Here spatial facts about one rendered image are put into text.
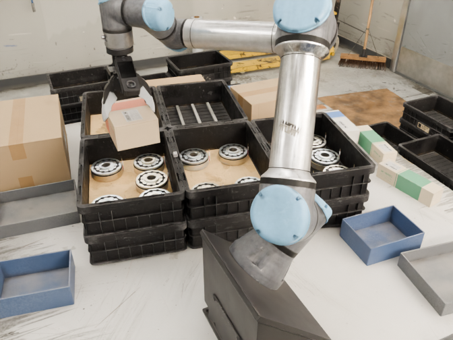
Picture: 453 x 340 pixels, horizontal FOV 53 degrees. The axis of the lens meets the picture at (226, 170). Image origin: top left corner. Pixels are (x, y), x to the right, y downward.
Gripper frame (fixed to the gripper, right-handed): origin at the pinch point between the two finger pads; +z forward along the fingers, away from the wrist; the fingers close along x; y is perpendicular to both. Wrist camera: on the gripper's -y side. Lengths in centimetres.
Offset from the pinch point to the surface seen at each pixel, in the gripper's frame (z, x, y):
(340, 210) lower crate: 34, -59, -26
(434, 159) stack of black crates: 72, -167, 29
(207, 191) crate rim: 18.0, -15.6, -18.9
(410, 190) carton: 38, -93, -22
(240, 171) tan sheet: 27.3, -35.1, -0.3
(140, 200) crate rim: 17.8, 3.0, -15.4
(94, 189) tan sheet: 27.3, 12.5, 9.2
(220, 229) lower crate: 33.9, -19.7, -18.3
